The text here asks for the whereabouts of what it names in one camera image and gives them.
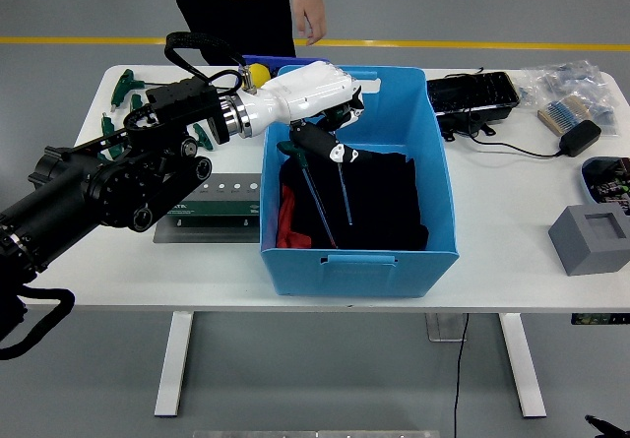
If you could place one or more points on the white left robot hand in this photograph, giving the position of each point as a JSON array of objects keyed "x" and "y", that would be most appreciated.
[{"x": 305, "y": 96}]

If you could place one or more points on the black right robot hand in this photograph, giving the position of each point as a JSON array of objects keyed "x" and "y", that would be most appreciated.
[{"x": 603, "y": 427}]

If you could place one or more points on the person's left hand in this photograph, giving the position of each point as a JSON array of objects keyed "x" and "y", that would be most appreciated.
[{"x": 310, "y": 15}]

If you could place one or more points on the grey green wrench holder stand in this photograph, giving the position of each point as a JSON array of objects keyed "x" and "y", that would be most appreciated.
[{"x": 216, "y": 207}]

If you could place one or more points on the light blue folding box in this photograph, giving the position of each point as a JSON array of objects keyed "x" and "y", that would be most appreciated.
[{"x": 364, "y": 275}]

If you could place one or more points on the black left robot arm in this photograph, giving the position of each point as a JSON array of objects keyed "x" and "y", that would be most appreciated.
[{"x": 98, "y": 187}]

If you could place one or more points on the black box with mounting lugs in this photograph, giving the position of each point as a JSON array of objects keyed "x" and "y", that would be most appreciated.
[{"x": 465, "y": 123}]

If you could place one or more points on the small dark blue bin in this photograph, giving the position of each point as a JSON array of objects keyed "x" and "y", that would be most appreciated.
[{"x": 290, "y": 59}]

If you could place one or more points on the yellow ball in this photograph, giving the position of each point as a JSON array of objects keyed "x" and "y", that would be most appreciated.
[{"x": 260, "y": 71}]

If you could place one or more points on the person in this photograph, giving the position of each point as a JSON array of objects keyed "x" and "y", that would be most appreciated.
[{"x": 236, "y": 10}]

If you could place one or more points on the white table leg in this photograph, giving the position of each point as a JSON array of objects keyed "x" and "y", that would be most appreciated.
[
  {"x": 172, "y": 364},
  {"x": 524, "y": 369}
]

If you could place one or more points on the table height control panel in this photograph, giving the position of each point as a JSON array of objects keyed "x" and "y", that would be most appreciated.
[{"x": 600, "y": 319}]

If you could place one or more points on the red cloth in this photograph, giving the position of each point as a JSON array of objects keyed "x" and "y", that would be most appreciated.
[{"x": 286, "y": 219}]

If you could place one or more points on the black cloth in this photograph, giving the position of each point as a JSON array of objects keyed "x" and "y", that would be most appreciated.
[{"x": 384, "y": 202}]

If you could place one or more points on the black plastic tray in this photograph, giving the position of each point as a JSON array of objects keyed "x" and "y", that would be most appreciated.
[{"x": 472, "y": 91}]

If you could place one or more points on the grey block with square recess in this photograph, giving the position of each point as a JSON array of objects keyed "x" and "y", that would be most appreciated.
[{"x": 585, "y": 251}]

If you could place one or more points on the metal floor plate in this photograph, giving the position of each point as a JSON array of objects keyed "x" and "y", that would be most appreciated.
[{"x": 443, "y": 330}]

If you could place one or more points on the electronic parts in bin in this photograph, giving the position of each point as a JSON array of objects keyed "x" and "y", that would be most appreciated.
[{"x": 612, "y": 184}]

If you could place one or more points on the light blue parts bin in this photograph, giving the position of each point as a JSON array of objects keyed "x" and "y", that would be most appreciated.
[{"x": 586, "y": 182}]

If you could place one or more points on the taped resistor bundle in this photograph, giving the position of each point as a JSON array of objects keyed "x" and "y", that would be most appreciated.
[{"x": 563, "y": 113}]

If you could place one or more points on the clear bags of components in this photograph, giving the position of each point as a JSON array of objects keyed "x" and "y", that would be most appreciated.
[{"x": 566, "y": 81}]

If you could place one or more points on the black power adapter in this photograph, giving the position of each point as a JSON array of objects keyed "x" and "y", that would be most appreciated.
[{"x": 581, "y": 138}]

